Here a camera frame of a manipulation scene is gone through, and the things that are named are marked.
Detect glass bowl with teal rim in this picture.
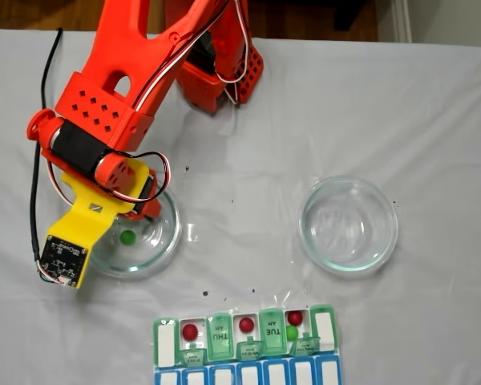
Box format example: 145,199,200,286
298,175,400,278
86,188,184,280

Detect weekly pill organizer box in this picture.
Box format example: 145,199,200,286
151,303,344,385

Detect white tablecloth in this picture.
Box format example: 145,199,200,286
0,28,481,385

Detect white servo wire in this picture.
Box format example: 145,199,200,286
214,0,252,107
103,0,241,204
48,160,76,206

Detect black camera board yellow holder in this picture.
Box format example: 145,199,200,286
38,234,91,290

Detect black camera cable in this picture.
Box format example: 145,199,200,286
28,26,64,282

